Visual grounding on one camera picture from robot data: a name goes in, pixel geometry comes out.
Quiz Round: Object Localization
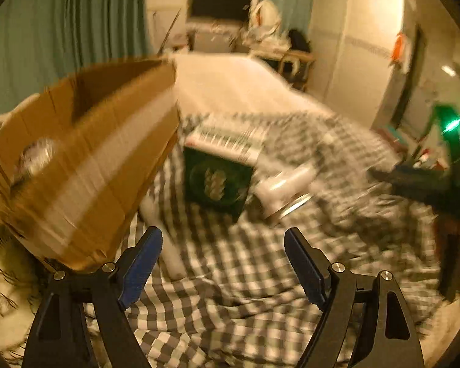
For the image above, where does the black television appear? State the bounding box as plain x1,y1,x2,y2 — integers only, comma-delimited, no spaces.
192,0,254,22

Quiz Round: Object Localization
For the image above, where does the white louvered wardrobe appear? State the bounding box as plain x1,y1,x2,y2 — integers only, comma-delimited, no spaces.
309,0,405,131

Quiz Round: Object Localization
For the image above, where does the wooden dressing table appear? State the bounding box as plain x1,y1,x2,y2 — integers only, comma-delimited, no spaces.
253,44,316,91

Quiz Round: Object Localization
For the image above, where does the round white mirror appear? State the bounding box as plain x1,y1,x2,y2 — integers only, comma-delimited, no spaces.
249,0,284,36

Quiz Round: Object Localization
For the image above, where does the clear plastic bag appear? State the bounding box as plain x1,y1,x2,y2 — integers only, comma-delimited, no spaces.
11,137,63,189

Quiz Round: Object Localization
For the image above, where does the white plastic jar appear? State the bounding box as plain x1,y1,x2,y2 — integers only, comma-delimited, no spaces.
252,161,317,222

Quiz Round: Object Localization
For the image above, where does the leaf print cream bedding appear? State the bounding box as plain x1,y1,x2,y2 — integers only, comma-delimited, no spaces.
0,215,49,358

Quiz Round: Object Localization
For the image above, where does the white bottle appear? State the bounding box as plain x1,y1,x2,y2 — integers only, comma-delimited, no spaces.
139,195,187,279

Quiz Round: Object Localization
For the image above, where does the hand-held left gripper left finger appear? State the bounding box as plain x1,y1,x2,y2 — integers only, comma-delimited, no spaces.
22,227,163,368

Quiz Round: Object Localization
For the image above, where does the cream fluffy blanket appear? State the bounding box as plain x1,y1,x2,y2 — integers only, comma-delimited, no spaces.
169,53,335,120

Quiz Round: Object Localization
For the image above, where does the orange hanging item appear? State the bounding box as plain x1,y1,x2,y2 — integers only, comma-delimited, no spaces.
389,33,407,64

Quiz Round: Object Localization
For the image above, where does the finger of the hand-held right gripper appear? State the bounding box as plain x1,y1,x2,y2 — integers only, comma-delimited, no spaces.
368,163,455,216

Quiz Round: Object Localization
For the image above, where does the white low cabinet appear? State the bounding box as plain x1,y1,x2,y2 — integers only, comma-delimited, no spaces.
188,23,240,53

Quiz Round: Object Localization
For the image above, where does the green box white top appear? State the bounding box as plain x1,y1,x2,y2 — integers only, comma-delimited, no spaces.
182,113,270,224

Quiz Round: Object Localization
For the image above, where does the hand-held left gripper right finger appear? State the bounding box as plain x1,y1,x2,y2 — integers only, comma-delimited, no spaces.
284,227,425,368

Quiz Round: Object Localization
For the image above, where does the black bag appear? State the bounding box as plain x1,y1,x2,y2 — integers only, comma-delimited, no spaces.
289,29,311,53

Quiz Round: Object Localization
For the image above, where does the brown cardboard box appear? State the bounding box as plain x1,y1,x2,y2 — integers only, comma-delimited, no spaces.
0,56,182,274

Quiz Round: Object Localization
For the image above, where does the wooden stool teal seat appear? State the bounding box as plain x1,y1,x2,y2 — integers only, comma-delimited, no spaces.
376,125,407,149

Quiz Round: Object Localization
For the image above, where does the grey checkered blanket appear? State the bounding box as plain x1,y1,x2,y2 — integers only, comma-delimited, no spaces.
80,110,445,368

